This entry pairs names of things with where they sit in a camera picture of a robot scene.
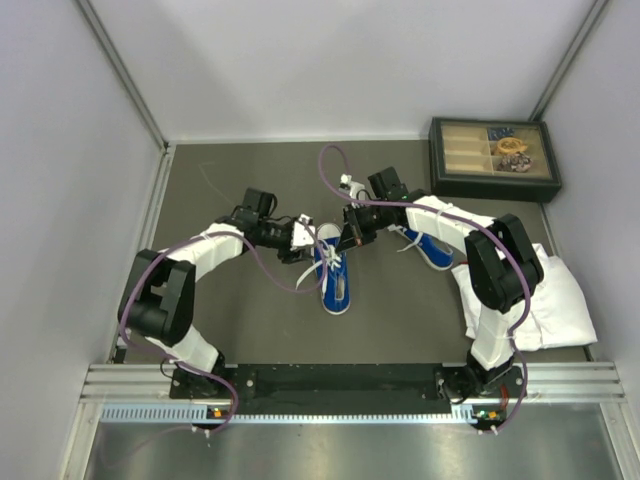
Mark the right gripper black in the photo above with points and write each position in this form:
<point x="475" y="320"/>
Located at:
<point x="349" y="239"/>

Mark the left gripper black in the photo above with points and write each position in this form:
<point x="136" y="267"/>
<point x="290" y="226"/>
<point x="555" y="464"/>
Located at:
<point x="289" y="255"/>

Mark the blue sneaker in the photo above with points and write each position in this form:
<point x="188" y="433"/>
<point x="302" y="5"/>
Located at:
<point x="332" y="304"/>
<point x="437" y="257"/>

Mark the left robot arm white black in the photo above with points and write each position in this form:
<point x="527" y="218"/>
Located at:
<point x="157" y="307"/>

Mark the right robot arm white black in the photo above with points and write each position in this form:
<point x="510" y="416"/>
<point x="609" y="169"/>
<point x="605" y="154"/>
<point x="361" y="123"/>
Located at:
<point x="503" y="267"/>

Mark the black compartment display box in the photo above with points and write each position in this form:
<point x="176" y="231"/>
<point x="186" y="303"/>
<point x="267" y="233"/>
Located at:
<point x="463" y="160"/>

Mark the blue patterned item in box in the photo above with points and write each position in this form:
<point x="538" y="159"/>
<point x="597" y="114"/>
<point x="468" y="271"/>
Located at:
<point x="498" y="133"/>

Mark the yellow item in box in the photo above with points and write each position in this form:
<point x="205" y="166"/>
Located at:
<point x="510" y="145"/>

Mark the floral item in box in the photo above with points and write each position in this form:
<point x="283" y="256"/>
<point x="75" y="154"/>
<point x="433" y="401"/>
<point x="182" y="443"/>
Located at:
<point x="515" y="163"/>

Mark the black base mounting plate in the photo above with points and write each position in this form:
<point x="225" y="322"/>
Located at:
<point x="359" y="389"/>

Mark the white folded shirt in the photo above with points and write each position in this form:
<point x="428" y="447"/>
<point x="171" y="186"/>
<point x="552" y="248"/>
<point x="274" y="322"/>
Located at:
<point x="559" y="315"/>

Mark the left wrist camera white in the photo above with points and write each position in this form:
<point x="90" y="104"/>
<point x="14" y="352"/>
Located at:
<point x="303" y="233"/>

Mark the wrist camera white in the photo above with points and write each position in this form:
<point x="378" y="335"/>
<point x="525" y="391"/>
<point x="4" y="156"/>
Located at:
<point x="355" y="190"/>
<point x="303" y="233"/>

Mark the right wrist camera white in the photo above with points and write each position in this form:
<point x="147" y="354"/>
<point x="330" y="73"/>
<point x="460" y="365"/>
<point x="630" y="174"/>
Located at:
<point x="355" y="190"/>

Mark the grey slotted cable duct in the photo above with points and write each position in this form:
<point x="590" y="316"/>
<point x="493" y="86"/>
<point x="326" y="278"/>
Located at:
<point x="201" y="414"/>

